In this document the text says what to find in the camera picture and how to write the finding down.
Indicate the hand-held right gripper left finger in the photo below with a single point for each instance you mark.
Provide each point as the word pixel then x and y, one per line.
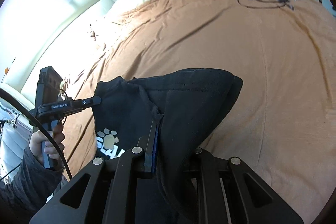
pixel 154 150

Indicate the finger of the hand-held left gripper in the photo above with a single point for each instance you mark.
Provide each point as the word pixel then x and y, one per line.
pixel 88 102

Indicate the orange blanket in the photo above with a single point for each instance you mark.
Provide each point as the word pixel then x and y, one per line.
pixel 236 56

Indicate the black paw print hoodie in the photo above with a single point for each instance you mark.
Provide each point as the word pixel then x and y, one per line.
pixel 189 108

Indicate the person's left forearm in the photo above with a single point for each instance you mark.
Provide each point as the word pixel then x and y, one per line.
pixel 23 187

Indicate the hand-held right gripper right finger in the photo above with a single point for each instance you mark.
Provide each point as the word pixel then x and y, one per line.
pixel 210 169

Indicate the small orange toy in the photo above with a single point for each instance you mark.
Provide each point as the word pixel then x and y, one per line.
pixel 6 71

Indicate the cream padded headboard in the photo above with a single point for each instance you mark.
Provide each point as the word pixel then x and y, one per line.
pixel 78 16

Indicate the person's left hand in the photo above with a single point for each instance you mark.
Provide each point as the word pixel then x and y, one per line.
pixel 35 142

